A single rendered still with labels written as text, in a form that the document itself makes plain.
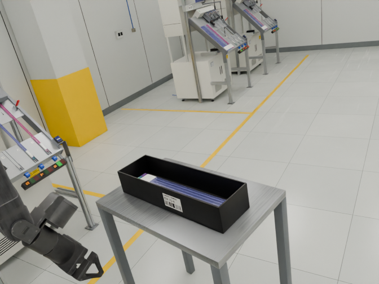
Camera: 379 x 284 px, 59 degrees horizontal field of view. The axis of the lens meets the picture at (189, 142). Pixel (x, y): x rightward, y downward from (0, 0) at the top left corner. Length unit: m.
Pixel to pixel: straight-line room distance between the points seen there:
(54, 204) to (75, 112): 3.68
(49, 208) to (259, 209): 0.78
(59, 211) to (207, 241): 0.57
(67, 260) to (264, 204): 0.76
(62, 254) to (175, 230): 0.54
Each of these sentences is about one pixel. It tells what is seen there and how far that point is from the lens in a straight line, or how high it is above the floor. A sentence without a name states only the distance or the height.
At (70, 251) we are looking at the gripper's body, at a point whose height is 1.09.
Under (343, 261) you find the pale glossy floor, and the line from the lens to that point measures 2.28.
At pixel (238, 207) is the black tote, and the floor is 0.85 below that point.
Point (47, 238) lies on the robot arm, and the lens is 0.82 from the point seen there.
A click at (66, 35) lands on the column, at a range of 4.47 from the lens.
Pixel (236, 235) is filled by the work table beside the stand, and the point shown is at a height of 0.80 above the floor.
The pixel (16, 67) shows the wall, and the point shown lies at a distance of 4.66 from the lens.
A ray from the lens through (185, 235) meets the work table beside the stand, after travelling 1.25.
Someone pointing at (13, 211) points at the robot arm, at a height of 1.26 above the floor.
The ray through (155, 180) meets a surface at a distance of 1.52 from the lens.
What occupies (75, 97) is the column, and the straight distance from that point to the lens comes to 4.46.
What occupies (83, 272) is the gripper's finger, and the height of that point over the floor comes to 1.05.
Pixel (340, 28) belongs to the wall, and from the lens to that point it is 7.44.
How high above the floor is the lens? 1.59
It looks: 24 degrees down
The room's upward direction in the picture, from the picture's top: 11 degrees counter-clockwise
